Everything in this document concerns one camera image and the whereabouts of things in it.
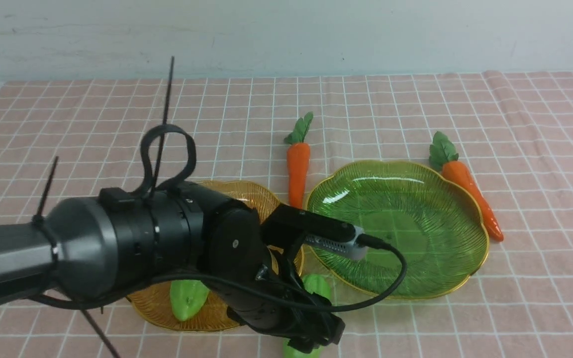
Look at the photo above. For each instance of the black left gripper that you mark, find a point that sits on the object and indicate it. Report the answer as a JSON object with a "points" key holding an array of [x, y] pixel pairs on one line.
{"points": [[291, 308]]}

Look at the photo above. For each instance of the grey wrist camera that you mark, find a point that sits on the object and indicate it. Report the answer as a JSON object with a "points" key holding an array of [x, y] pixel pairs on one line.
{"points": [[336, 238]]}

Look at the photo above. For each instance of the orange toy carrot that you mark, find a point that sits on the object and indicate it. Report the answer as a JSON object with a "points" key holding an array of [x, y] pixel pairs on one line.
{"points": [[297, 158], [444, 158]]}

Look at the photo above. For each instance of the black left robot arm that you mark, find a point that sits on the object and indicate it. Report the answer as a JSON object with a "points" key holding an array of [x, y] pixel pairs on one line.
{"points": [[92, 251]]}

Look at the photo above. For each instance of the amber glass plate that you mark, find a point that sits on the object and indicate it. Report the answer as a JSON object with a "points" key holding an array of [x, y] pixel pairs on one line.
{"points": [[234, 212]]}

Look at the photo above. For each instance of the green glass plate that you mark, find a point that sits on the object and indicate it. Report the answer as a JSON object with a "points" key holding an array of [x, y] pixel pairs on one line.
{"points": [[433, 222]]}

